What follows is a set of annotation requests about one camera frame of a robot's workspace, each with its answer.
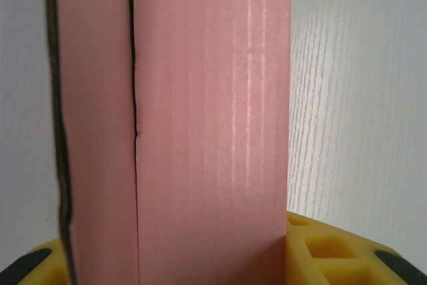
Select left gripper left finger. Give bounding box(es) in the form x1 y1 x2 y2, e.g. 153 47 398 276
0 236 73 285

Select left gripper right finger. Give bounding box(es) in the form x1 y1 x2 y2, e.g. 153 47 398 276
284 211 427 285

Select pink paper box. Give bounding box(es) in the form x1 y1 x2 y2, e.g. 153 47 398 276
44 0 294 285

